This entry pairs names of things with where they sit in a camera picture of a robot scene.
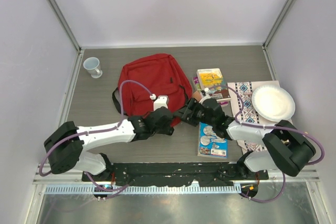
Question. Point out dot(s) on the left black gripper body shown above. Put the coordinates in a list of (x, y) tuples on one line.
[(165, 130)]

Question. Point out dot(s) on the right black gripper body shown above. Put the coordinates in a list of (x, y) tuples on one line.
[(202, 118)]

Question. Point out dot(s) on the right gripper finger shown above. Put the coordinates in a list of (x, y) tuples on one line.
[(185, 115), (193, 107)]

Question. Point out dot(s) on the blue comic book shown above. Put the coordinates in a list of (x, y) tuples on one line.
[(209, 144)]

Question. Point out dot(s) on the red backpack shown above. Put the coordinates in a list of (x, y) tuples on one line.
[(158, 74)]

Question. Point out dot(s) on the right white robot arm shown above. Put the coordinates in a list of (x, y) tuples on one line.
[(287, 149)]

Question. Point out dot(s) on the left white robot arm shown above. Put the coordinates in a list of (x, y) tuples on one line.
[(69, 145)]

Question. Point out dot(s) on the tan leather wallet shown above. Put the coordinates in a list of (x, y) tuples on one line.
[(197, 95)]

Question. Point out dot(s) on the purple cover book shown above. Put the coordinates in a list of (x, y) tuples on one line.
[(199, 85)]

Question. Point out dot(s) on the yellow cover book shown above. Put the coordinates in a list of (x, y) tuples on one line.
[(213, 81)]

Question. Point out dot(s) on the patterned cloth placemat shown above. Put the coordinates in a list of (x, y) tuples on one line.
[(241, 102)]

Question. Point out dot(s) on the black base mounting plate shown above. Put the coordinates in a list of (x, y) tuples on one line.
[(177, 174)]

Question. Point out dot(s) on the white paper plate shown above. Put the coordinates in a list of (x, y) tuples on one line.
[(273, 103)]

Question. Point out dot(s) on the translucent plastic cup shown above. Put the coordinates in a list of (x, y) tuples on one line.
[(92, 66)]

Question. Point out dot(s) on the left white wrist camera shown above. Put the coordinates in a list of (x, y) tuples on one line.
[(159, 101)]

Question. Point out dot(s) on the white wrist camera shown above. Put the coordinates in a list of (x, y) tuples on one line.
[(159, 101), (207, 94)]

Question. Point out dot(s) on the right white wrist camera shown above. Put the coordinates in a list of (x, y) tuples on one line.
[(207, 94)]

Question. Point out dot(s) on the aluminium frame rail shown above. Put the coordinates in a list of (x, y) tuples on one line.
[(78, 176)]

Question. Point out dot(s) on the slotted cable duct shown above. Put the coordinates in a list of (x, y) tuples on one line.
[(136, 190)]

